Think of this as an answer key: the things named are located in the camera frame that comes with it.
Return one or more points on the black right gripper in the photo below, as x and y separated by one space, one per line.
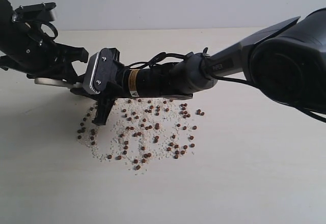
123 83

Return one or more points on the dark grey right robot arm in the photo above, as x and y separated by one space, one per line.
285 61

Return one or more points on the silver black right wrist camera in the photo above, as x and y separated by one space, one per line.
102 68

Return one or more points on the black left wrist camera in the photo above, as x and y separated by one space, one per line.
35 16

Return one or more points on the pile of brown pellets and grains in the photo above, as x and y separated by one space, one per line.
140 131

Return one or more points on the white paint brush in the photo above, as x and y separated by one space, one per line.
56 83

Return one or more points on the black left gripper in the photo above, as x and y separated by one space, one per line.
30 48

